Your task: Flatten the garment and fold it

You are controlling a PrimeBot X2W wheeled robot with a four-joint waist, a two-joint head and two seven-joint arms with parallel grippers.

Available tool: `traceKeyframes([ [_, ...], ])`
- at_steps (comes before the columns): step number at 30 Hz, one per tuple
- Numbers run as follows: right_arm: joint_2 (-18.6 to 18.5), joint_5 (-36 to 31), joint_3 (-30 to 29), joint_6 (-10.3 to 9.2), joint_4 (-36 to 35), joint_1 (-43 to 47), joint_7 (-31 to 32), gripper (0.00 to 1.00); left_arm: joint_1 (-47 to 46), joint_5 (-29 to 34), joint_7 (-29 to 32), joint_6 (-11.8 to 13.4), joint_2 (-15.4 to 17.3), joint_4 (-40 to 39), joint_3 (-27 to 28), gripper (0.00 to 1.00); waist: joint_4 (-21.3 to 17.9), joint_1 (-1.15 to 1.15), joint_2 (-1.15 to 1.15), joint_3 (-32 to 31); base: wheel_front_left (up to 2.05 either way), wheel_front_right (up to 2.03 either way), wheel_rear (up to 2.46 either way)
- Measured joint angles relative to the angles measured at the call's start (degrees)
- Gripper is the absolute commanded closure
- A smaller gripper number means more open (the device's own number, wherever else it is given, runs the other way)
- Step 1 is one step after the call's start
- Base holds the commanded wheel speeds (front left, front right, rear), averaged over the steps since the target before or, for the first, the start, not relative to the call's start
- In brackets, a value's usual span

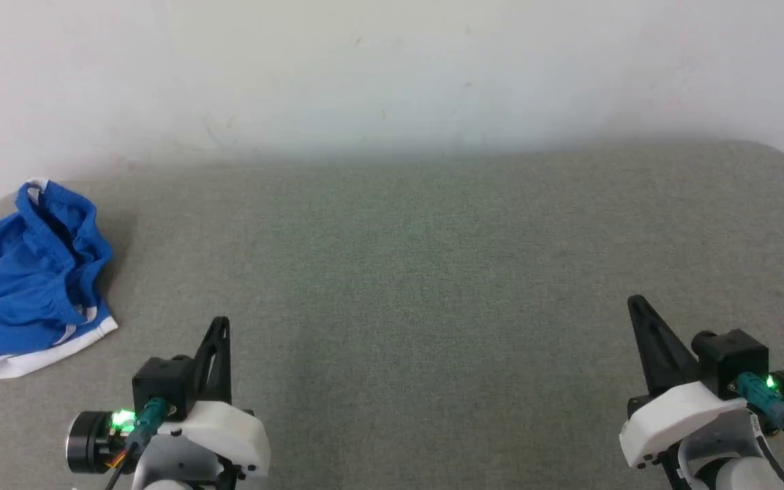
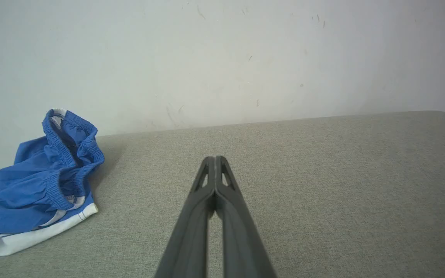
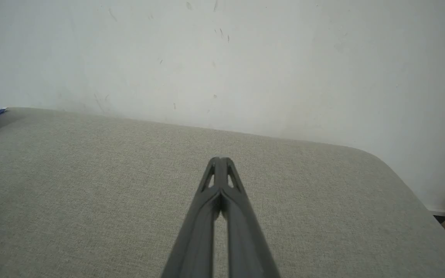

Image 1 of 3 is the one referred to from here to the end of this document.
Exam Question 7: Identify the left camera teal plug cable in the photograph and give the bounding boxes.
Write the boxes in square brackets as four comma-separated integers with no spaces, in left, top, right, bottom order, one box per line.
[102,397,174,490]

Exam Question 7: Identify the left gripper black cylinder motor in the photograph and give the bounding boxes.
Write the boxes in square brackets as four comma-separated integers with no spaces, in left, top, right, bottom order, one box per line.
[66,410,135,476]

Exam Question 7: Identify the blue shorts with white trim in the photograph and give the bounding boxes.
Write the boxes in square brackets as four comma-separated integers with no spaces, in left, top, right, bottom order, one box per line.
[0,178,119,380]

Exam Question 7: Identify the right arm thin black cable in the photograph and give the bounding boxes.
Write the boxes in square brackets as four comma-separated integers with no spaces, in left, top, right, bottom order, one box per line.
[749,414,784,490]

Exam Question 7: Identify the right camera teal plug cable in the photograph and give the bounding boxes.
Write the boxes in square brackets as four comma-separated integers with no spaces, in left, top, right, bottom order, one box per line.
[734,372,784,453]

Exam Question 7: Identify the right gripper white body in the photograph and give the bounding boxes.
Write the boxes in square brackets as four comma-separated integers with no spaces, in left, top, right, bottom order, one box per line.
[619,380,752,470]

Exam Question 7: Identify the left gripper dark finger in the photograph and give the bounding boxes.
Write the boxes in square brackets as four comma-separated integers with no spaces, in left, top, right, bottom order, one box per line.
[191,318,222,404]
[209,316,232,404]

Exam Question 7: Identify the camera teal plug cable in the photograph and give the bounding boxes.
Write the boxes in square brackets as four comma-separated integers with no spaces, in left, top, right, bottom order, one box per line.
[734,372,784,453]
[102,397,174,490]

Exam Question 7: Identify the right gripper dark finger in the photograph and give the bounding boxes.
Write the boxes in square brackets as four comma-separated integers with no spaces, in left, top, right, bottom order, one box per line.
[637,295,701,393]
[627,295,672,396]

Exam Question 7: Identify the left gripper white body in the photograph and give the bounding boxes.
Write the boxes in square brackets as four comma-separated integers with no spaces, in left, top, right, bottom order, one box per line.
[154,400,272,481]

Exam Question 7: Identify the grey-green fabric sofa cushion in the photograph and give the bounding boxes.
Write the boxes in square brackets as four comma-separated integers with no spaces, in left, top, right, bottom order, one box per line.
[0,140,784,490]

